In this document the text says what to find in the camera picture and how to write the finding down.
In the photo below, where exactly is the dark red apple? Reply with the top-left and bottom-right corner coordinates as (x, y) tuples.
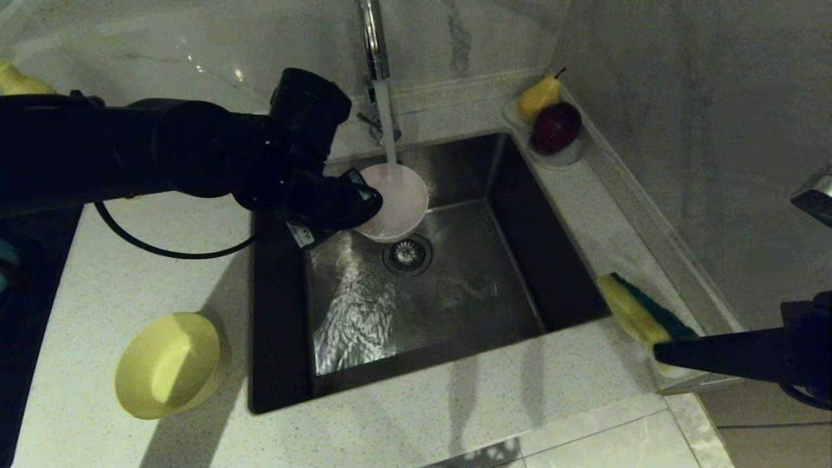
(531, 103), (582, 156)

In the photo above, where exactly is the small white dish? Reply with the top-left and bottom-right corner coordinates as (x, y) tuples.
(504, 97), (584, 170)

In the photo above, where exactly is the metal sink drain strainer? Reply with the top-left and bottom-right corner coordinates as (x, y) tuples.
(382, 235), (434, 277)

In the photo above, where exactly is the light wooden cabinet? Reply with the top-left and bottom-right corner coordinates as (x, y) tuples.
(653, 370), (832, 468)

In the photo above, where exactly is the yellow and green sponge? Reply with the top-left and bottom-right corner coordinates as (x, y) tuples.
(597, 273), (701, 379)

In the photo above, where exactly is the yellow plastic bowl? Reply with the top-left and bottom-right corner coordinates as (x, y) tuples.
(114, 312), (229, 420)

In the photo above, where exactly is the yellow pear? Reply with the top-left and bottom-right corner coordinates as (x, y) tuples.
(517, 68), (566, 125)

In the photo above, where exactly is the pink plastic bowl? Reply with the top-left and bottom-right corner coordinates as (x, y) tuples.
(354, 162), (430, 244)

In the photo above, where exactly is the black induction cooktop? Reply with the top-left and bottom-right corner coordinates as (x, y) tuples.
(0, 208), (82, 468)

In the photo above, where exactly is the stainless steel sink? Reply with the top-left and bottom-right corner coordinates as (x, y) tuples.
(249, 132), (614, 415)

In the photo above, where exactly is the yellow detergent bottle red label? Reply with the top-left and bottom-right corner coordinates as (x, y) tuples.
(0, 60), (58, 96)

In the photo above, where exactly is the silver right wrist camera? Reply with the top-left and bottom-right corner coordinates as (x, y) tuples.
(790, 166), (832, 228)

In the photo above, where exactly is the chrome faucet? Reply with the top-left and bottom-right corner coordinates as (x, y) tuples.
(357, 0), (404, 163)

